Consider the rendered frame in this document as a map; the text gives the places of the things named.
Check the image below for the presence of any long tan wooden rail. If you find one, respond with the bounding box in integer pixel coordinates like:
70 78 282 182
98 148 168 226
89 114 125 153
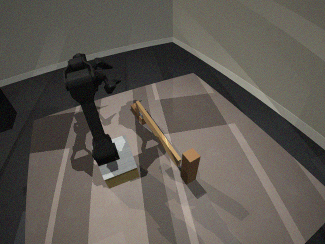
135 101 182 167

